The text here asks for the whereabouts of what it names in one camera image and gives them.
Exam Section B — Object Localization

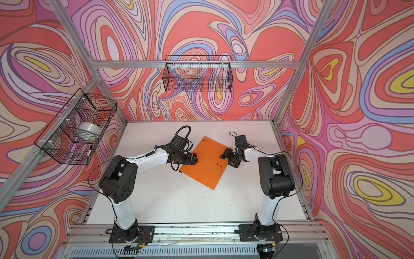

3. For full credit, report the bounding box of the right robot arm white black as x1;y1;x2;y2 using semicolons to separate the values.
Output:
220;132;295;244

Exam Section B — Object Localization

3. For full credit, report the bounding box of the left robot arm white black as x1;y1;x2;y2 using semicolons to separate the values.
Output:
99;136;198;243

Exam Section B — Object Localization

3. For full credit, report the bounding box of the green circuit board left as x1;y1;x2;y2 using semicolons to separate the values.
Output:
123;246;145;254

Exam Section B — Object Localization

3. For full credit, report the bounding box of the black wire basket on left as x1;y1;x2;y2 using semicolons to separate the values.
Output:
34;89;118;166

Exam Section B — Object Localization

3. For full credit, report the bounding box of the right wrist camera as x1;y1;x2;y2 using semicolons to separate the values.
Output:
235;135;249;148

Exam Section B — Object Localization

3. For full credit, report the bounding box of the black wire basket at back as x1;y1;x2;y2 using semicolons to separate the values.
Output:
162;54;234;93

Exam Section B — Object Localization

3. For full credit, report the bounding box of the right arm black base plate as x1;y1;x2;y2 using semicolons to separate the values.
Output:
235;222;284;243

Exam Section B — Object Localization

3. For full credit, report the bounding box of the green circuit board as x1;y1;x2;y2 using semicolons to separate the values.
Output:
123;246;145;254
257;244;278;253

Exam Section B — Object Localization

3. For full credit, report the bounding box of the white tape roll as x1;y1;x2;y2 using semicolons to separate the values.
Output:
76;122;102;143

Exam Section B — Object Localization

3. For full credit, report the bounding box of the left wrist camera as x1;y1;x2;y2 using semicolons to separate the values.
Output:
170;136;189;152

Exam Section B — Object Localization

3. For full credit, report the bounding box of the black wire basket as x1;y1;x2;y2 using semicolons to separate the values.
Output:
34;89;118;166
162;54;234;93

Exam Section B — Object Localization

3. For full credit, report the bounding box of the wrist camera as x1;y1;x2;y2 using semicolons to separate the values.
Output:
235;135;249;148
170;136;189;152

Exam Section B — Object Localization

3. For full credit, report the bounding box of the orange and black folder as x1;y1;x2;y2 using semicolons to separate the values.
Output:
180;136;228;190

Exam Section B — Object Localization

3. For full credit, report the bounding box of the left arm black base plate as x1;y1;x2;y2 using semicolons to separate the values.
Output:
109;223;155;245

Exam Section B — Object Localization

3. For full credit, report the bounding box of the green circuit board right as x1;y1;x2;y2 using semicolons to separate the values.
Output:
257;244;278;253

